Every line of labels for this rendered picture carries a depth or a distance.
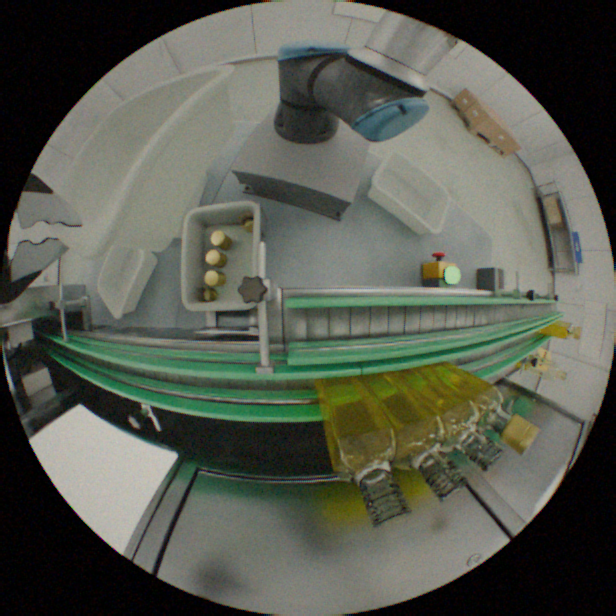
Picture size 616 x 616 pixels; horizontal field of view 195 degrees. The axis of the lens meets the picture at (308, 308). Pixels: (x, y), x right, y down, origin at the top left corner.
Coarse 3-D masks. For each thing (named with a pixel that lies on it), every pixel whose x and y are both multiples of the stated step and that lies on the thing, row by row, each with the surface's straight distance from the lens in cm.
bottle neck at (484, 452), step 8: (472, 432) 23; (480, 432) 24; (464, 440) 23; (472, 440) 23; (480, 440) 23; (488, 440) 23; (464, 448) 23; (472, 448) 23; (480, 448) 22; (488, 448) 22; (496, 448) 22; (472, 456) 23; (480, 456) 22; (488, 456) 22; (496, 456) 22; (480, 464) 22; (488, 464) 22
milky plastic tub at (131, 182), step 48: (144, 96) 27; (192, 96) 15; (96, 144) 33; (144, 144) 30; (192, 144) 16; (96, 192) 33; (144, 192) 13; (192, 192) 17; (96, 240) 12; (144, 240) 15
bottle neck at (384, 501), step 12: (372, 468) 17; (384, 468) 17; (360, 480) 17; (372, 480) 16; (384, 480) 16; (372, 492) 16; (384, 492) 16; (396, 492) 16; (372, 504) 16; (384, 504) 15; (396, 504) 15; (372, 516) 16; (384, 516) 15; (396, 516) 17
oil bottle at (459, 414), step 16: (416, 368) 31; (416, 384) 26; (432, 384) 27; (432, 400) 24; (448, 400) 24; (464, 400) 25; (448, 416) 22; (464, 416) 23; (448, 432) 23; (464, 432) 23; (448, 448) 24
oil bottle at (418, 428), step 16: (368, 384) 25; (384, 384) 26; (400, 384) 26; (384, 400) 22; (400, 400) 23; (416, 400) 23; (400, 416) 20; (416, 416) 21; (432, 416) 21; (400, 432) 19; (416, 432) 19; (432, 432) 20; (400, 448) 19; (416, 448) 19; (400, 464) 21
